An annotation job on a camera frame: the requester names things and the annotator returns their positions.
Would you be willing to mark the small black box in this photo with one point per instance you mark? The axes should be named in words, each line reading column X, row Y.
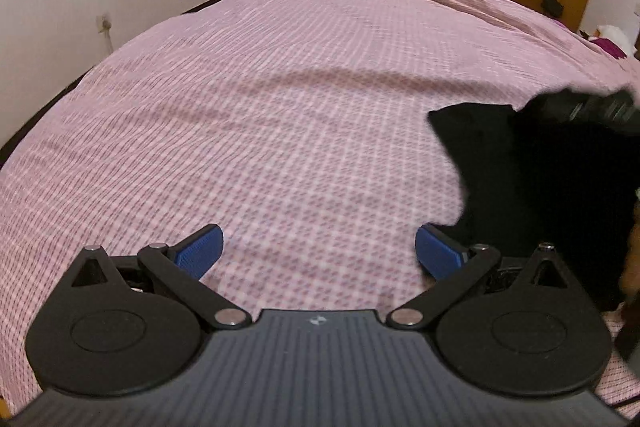
column 553, row 5

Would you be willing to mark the white plush toy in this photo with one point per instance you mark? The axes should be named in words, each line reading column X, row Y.
column 611, row 34

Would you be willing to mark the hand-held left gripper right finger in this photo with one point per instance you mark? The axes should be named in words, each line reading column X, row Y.
column 440, row 249

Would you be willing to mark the wall socket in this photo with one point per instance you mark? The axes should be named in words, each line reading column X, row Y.
column 104, row 23

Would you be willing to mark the purple cloth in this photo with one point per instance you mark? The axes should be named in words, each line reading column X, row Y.
column 611, row 48

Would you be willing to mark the wooden headboard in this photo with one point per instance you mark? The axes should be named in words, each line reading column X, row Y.
column 637, row 34

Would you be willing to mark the black pants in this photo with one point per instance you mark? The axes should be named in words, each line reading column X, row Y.
column 525, row 182

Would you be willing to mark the pink checked bed blanket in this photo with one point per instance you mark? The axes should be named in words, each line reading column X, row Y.
column 275, row 107

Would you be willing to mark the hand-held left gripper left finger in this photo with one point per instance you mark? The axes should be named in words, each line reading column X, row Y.
column 200, row 249

